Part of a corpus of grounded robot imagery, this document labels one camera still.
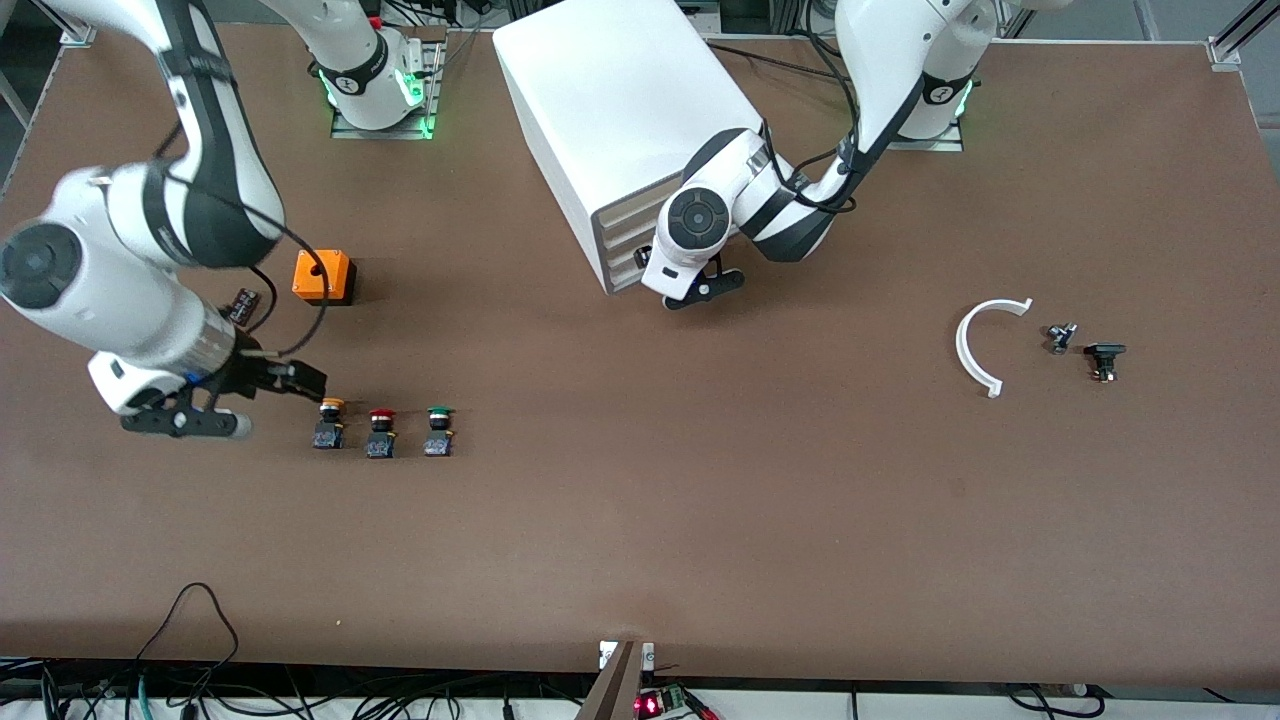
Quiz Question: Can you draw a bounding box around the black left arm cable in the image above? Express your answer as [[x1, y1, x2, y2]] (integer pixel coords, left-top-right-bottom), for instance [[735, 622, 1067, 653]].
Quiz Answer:
[[765, 30, 873, 214]]

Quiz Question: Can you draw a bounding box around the white plastic drawer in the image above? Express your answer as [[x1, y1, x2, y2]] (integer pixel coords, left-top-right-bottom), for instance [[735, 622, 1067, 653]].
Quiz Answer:
[[598, 178, 693, 230], [608, 240, 663, 292], [603, 205, 668, 252]]

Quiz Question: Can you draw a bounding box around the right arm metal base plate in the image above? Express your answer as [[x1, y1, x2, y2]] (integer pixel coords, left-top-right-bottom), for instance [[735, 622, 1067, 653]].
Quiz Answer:
[[330, 40, 446, 141]]

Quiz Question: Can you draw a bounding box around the black button part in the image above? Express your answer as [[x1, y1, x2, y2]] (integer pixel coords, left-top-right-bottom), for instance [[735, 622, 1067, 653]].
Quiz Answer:
[[1084, 342, 1128, 384]]

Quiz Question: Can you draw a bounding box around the orange box with hole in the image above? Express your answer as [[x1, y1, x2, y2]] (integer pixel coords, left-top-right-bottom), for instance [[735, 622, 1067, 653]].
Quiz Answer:
[[292, 249, 357, 307]]

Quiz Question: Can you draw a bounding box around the circuit board with red light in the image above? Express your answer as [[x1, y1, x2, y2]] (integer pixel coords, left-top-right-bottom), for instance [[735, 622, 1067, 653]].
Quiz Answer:
[[633, 683, 719, 720]]

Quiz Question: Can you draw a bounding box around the black cable on table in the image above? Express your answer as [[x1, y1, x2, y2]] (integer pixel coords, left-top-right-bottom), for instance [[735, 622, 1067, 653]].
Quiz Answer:
[[706, 40, 851, 85]]

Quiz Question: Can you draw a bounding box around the red push button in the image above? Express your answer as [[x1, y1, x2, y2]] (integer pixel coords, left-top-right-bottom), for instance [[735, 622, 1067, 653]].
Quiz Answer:
[[364, 407, 399, 460]]

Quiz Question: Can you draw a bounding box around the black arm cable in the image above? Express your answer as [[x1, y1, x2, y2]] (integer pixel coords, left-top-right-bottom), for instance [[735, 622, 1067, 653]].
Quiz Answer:
[[765, 30, 873, 214], [150, 120, 332, 363]]

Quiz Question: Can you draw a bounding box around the black cable tangle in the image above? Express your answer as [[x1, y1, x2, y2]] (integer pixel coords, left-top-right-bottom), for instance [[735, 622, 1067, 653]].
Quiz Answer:
[[0, 655, 601, 720]]

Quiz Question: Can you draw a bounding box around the black looped cable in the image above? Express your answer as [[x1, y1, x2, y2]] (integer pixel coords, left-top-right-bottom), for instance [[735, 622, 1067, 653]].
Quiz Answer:
[[133, 582, 241, 666]]

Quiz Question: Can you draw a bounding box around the white drawer cabinet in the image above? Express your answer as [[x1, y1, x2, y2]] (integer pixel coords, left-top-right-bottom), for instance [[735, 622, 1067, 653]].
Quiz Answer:
[[491, 0, 772, 295]]

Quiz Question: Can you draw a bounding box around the yellow push button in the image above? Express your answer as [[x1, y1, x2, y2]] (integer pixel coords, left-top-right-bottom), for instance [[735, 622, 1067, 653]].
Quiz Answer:
[[312, 397, 347, 451]]

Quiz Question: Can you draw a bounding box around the white curved plastic arc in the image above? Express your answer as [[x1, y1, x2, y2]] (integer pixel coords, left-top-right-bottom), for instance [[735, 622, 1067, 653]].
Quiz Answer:
[[955, 297, 1034, 399]]

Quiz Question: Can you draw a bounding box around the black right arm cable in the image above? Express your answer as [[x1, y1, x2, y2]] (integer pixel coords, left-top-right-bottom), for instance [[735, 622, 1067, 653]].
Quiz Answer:
[[150, 120, 332, 363]]

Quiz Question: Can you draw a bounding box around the aluminium profile bar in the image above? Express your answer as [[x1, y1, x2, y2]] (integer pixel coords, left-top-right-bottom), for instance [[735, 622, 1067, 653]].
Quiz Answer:
[[575, 640, 643, 720]]

